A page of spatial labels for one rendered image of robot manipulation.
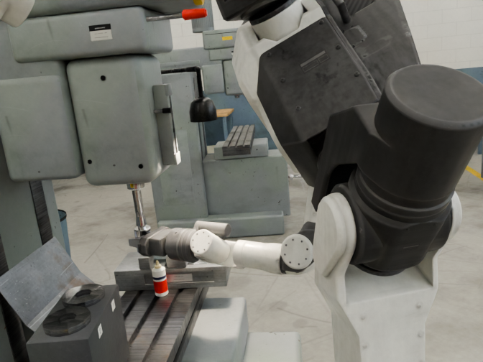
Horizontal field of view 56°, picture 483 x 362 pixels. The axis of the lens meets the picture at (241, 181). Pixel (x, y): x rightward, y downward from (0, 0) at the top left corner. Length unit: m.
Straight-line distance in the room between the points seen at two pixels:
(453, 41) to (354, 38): 7.30
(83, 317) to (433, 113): 0.75
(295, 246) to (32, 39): 0.77
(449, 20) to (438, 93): 7.52
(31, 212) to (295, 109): 1.03
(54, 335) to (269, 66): 0.64
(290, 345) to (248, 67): 0.97
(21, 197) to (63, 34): 0.54
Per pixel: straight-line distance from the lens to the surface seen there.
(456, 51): 8.05
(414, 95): 0.51
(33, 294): 1.46
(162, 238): 1.24
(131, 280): 1.48
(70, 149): 1.20
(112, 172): 1.18
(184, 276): 1.44
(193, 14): 1.08
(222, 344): 1.32
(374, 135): 0.52
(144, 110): 1.14
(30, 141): 1.24
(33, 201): 1.54
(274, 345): 1.50
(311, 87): 0.70
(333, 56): 0.72
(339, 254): 0.61
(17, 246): 1.47
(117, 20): 1.12
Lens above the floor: 1.58
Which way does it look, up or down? 14 degrees down
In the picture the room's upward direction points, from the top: 5 degrees counter-clockwise
